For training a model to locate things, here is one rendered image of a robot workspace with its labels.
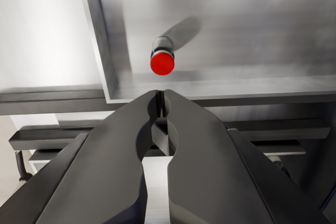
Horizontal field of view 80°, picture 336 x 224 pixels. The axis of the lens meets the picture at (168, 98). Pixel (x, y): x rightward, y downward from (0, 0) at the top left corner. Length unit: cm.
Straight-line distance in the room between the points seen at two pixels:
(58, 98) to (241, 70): 20
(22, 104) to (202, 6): 22
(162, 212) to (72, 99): 28
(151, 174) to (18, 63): 23
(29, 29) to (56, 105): 8
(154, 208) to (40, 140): 23
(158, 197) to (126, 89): 23
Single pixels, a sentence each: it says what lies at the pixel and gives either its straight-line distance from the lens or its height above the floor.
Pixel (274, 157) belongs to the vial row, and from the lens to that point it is 34.
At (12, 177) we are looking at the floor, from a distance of 222.
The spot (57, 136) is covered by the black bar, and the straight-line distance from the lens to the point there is 29.
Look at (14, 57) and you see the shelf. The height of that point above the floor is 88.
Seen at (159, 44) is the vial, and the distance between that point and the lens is 19.
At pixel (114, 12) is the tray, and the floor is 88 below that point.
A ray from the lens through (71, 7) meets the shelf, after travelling 23.
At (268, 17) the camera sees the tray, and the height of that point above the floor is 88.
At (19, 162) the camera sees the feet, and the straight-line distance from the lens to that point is 185.
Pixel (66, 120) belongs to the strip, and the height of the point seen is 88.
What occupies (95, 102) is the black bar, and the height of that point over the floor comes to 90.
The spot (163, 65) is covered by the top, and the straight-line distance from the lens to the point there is 17.
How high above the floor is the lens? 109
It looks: 58 degrees down
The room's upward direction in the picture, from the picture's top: 179 degrees clockwise
